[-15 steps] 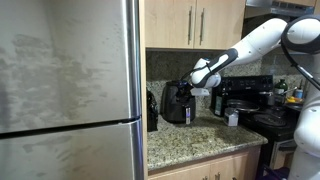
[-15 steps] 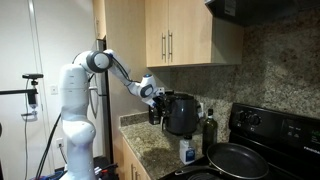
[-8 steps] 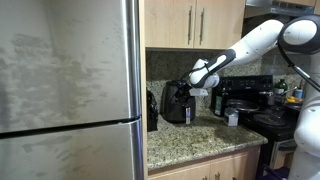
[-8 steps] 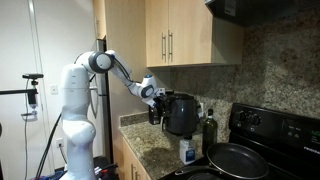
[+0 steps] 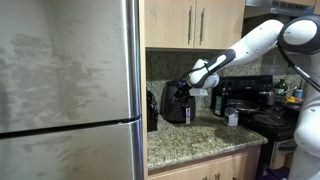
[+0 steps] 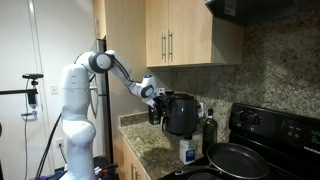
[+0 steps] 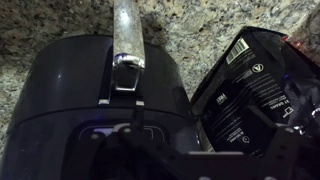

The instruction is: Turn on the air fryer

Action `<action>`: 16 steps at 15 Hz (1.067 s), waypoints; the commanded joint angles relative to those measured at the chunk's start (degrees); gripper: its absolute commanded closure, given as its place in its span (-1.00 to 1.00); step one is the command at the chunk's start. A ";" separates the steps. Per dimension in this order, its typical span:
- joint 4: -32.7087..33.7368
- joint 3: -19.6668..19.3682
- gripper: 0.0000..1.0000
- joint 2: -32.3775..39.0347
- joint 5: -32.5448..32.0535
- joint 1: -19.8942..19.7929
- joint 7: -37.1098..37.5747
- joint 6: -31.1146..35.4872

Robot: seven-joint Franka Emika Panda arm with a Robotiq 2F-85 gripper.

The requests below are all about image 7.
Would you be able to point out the black printed powder bag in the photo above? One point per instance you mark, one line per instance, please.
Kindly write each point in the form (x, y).
(246, 93)

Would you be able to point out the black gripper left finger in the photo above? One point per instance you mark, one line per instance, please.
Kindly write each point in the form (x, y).
(140, 115)

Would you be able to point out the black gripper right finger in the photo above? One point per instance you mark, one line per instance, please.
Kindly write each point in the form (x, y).
(273, 140)

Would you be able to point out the black air fryer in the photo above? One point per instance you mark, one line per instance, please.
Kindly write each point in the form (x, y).
(66, 76)

